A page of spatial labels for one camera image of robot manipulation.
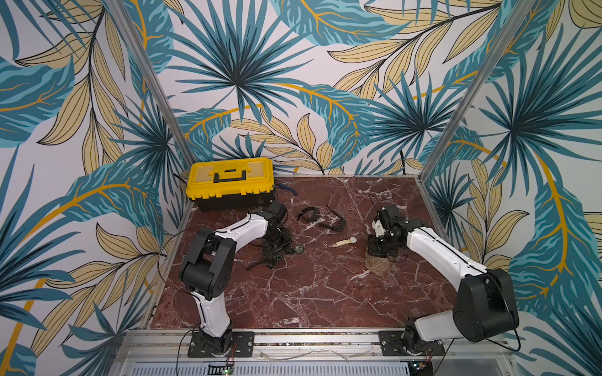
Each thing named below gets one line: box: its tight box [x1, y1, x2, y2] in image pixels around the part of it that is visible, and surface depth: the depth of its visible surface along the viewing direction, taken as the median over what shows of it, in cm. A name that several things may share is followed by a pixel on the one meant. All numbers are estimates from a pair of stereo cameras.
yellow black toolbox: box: [185, 157, 276, 212], surface depth 97 cm
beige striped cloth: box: [364, 252, 399, 279], surface depth 92 cm
